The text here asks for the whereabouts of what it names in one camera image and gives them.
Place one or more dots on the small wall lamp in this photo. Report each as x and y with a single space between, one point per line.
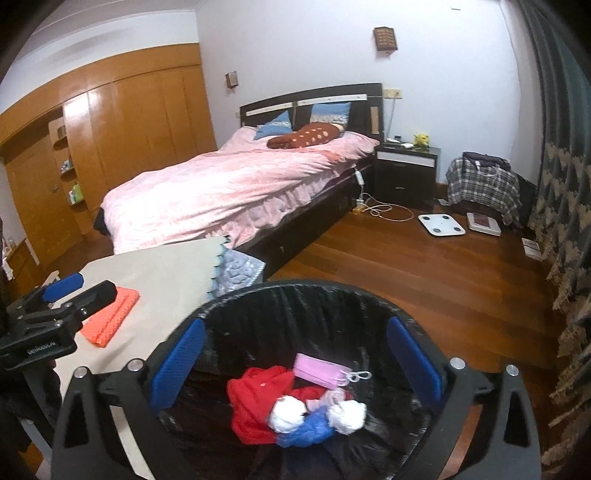
231 79

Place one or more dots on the book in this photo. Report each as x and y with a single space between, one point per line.
532 247

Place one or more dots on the orange cloth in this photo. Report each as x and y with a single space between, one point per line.
113 314

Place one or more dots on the wall socket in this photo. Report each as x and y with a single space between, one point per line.
393 94

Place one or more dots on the dark wooden bed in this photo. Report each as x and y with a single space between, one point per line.
323 92

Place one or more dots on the dark nightstand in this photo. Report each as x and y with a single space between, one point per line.
406 180

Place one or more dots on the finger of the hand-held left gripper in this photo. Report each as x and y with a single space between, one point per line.
94 295
64 285

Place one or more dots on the white scale with red dial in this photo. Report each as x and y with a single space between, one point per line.
482 224

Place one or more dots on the white bed remote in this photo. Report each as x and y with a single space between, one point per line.
360 180

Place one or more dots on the small pink bow item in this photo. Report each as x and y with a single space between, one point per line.
327 398

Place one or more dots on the grey quilted cover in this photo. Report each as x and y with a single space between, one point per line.
240 272

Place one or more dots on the white bathroom scale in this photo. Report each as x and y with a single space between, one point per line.
441 225

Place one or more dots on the red cloth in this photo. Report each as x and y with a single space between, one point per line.
254 401

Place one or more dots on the white paper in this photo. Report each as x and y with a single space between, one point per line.
347 416
287 414

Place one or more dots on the bin with black liner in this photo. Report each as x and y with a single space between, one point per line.
300 314

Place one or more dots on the yellow plush toy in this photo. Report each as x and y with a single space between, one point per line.
422 141

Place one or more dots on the wooden wardrobe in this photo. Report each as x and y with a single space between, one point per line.
138 124

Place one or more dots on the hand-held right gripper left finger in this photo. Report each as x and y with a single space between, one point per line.
178 355

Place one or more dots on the patterned green curtain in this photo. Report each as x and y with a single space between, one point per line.
568 184

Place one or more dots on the blue pillow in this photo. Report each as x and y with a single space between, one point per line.
330 111
274 127

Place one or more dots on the blue plastic bag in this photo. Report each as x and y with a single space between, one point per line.
314 430

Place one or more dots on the large wall lamp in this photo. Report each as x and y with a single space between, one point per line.
385 39

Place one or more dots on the white bedside device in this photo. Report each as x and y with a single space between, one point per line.
399 141

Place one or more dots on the brown dotted pillow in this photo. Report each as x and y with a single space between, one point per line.
307 136

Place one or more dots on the pink face mask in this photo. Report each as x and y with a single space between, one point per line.
318 369

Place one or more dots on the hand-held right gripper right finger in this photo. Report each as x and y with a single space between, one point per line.
415 357

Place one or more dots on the beige cloth covered table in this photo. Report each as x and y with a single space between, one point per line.
161 277

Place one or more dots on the plaid bag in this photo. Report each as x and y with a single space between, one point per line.
482 184

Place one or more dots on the pink blanket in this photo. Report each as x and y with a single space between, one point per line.
231 194

